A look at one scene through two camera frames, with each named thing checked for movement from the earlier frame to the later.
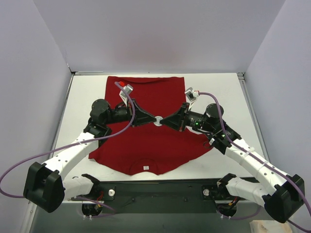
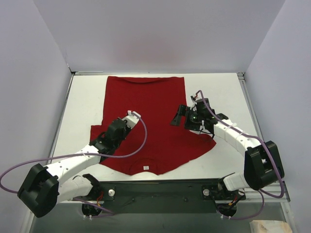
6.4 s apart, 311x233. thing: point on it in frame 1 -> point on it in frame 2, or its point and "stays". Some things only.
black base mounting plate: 177,196 stays
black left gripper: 133,112 -> 123,124
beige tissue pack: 269,226 stays
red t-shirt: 149,149 stays
